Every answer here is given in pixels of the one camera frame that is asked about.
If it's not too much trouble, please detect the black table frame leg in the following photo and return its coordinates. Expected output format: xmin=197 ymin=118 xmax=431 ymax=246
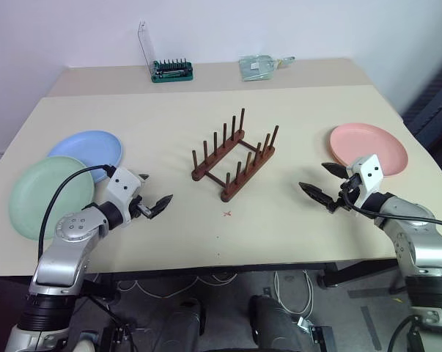
xmin=317 ymin=259 xmax=402 ymax=291

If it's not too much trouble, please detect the green screwdriver bit set case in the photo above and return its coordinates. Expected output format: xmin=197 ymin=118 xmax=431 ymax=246
xmin=137 ymin=20 xmax=196 ymax=84

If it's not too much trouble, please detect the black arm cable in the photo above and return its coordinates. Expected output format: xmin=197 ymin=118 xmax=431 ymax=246
xmin=37 ymin=164 xmax=116 ymax=262
xmin=340 ymin=182 xmax=442 ymax=233

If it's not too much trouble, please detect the pink red plastic plate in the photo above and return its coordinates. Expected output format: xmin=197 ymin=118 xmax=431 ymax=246
xmin=329 ymin=123 xmax=410 ymax=178

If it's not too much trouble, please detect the dark rounded shape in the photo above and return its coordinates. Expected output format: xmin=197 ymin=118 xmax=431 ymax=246
xmin=248 ymin=293 xmax=314 ymax=352

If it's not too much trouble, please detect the white floor cable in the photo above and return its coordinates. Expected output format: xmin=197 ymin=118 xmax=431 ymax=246
xmin=117 ymin=271 xmax=240 ymax=306
xmin=273 ymin=270 xmax=316 ymax=317

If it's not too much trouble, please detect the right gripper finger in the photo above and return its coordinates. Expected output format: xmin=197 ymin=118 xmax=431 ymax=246
xmin=298 ymin=181 xmax=334 ymax=210
xmin=322 ymin=161 xmax=352 ymax=180

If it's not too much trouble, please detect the light green plastic plate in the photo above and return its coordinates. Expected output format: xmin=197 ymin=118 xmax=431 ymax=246
xmin=7 ymin=155 xmax=96 ymax=241

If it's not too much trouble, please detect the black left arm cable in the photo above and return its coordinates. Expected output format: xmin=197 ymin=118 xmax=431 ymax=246
xmin=37 ymin=164 xmax=116 ymax=262

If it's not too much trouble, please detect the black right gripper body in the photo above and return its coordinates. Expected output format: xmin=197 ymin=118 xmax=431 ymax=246
xmin=326 ymin=174 xmax=364 ymax=214

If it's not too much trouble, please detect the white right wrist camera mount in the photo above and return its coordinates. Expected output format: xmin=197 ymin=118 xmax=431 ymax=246
xmin=346 ymin=154 xmax=385 ymax=202

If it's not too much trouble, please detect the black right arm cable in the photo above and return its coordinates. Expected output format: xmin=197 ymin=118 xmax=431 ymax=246
xmin=340 ymin=182 xmax=442 ymax=233

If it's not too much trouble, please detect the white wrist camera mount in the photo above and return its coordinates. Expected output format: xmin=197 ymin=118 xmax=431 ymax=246
xmin=346 ymin=154 xmax=385 ymax=202
xmin=105 ymin=166 xmax=143 ymax=223

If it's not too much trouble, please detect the clear plastic bag packet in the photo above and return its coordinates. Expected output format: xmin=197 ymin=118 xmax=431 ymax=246
xmin=238 ymin=54 xmax=296 ymax=83

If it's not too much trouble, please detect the brown wooden plate rack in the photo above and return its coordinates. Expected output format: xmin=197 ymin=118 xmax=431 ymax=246
xmin=191 ymin=106 xmax=281 ymax=203

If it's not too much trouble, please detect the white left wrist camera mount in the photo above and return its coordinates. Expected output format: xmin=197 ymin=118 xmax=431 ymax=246
xmin=105 ymin=166 xmax=143 ymax=223

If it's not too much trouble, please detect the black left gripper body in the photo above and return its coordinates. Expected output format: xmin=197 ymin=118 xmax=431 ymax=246
xmin=131 ymin=197 xmax=153 ymax=221

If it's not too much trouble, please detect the light blue plastic plate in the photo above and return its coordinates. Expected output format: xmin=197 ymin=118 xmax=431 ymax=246
xmin=46 ymin=131 xmax=124 ymax=185

